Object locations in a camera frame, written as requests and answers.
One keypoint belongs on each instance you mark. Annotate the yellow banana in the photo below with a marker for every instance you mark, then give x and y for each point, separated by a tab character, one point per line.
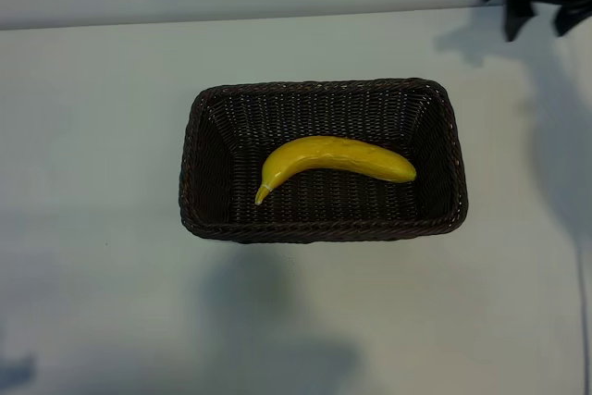
324	154

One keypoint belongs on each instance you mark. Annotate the dark brown wicker basket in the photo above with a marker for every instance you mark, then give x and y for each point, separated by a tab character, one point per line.
324	214

